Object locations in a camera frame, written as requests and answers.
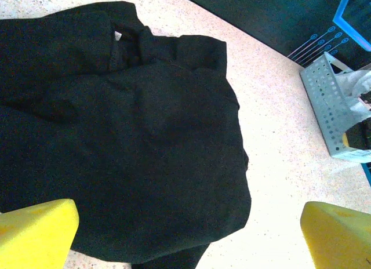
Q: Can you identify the grey perforated plastic basket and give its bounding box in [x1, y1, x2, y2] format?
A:
[299, 51, 371, 164]

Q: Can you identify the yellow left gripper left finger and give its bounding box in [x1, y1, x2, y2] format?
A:
[0, 198, 79, 269]

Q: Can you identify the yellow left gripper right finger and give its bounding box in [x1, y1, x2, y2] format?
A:
[300, 201, 371, 269]

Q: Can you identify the black floral print t-shirt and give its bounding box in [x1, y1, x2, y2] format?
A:
[0, 1, 252, 269]

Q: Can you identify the crumpled white cloth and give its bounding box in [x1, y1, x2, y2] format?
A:
[336, 68, 371, 119]

